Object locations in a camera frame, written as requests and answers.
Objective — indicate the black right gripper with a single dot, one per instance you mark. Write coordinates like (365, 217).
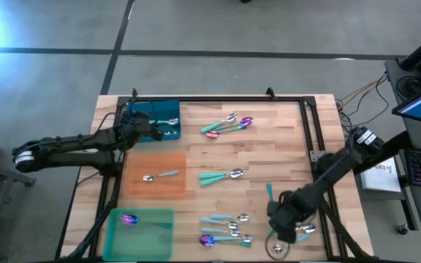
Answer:
(296, 213)

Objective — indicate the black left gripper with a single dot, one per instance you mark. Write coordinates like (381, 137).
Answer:
(135, 134)

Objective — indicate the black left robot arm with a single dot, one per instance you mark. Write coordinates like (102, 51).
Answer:
(71, 140)

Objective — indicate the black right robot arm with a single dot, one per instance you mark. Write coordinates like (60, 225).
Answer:
(334, 164)

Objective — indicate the blue plastic bin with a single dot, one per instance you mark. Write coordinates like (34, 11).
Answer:
(166, 109)

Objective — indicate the orange plastic bin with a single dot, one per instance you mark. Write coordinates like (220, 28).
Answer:
(141, 190)

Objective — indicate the green plastic bin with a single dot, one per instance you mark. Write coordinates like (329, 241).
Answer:
(137, 248)

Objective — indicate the white paper booklet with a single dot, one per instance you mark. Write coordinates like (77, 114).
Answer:
(382, 179)

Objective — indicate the black caster wheel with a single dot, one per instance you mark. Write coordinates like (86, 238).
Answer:
(402, 229)

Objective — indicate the black slanted beam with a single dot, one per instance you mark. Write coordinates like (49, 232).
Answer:
(397, 146)

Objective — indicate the grey computer desk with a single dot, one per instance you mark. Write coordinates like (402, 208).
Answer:
(420, 139)

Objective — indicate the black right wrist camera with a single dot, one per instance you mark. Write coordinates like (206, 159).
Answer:
(276, 212)

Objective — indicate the black frame clamp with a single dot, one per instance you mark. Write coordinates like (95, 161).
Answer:
(270, 93)
(134, 93)

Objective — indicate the black diagonal frame strut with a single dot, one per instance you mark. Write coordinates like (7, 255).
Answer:
(342, 233)
(97, 226)

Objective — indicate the grey metal bracket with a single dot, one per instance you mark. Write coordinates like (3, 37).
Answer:
(314, 156)

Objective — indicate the black aluminium table frame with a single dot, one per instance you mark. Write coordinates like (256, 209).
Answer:
(232, 98)

